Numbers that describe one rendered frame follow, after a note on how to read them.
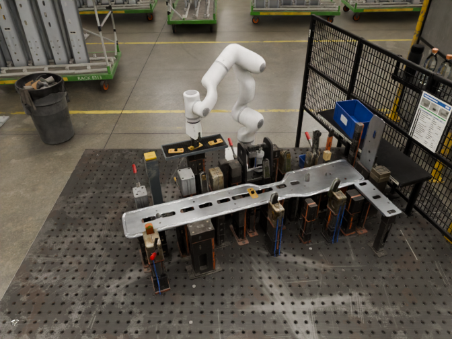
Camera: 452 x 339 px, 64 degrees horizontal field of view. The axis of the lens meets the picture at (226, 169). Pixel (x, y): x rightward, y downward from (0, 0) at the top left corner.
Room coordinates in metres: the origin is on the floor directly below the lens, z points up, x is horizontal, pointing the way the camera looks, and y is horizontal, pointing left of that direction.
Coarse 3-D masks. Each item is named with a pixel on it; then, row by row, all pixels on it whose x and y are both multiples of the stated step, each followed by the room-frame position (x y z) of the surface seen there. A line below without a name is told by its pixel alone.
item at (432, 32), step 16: (432, 0) 3.95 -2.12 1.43; (448, 0) 3.65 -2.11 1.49; (432, 16) 3.85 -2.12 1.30; (448, 16) 3.55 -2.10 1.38; (416, 32) 4.03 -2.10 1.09; (432, 32) 3.75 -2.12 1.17; (448, 32) 3.46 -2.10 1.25; (448, 48) 3.38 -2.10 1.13; (416, 96) 3.65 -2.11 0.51; (400, 112) 3.90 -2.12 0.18; (448, 128) 2.92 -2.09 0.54
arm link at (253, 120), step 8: (248, 112) 2.06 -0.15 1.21; (256, 112) 2.06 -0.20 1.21; (240, 120) 2.07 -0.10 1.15; (248, 120) 2.02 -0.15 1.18; (256, 120) 2.01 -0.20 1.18; (240, 128) 2.14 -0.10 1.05; (248, 128) 2.02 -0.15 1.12; (256, 128) 2.00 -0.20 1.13; (240, 136) 2.07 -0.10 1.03; (248, 136) 2.05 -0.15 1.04
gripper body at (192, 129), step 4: (188, 124) 1.75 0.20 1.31; (192, 124) 1.72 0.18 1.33; (196, 124) 1.72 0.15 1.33; (200, 124) 1.74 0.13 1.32; (188, 128) 1.75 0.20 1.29; (192, 128) 1.72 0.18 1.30; (196, 128) 1.72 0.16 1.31; (200, 128) 1.73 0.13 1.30; (188, 132) 1.76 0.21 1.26; (192, 132) 1.72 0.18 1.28; (196, 132) 1.71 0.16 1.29; (200, 132) 1.73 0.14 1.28; (192, 136) 1.73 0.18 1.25; (196, 136) 1.71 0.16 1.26; (200, 136) 1.74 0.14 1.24
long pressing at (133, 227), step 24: (312, 168) 1.74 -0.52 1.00; (336, 168) 1.74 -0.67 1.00; (216, 192) 1.54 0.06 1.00; (240, 192) 1.53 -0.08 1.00; (264, 192) 1.53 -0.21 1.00; (288, 192) 1.53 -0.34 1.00; (312, 192) 1.53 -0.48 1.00; (144, 216) 1.36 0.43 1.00; (192, 216) 1.36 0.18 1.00; (216, 216) 1.36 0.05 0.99
